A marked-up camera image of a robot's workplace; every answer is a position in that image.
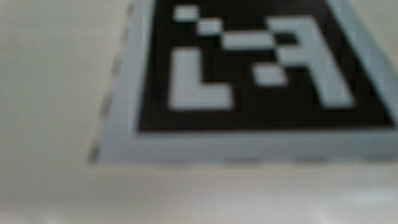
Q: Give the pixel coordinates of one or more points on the white cabinet top block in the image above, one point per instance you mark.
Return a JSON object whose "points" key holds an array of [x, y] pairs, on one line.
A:
{"points": [[61, 37]]}

